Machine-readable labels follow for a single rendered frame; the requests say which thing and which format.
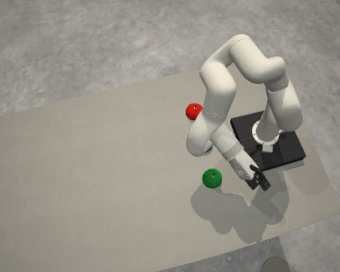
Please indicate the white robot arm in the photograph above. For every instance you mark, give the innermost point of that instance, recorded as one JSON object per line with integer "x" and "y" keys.
{"x": 282, "y": 104}

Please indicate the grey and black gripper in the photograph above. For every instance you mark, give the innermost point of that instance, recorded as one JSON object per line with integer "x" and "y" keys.
{"x": 244, "y": 167}

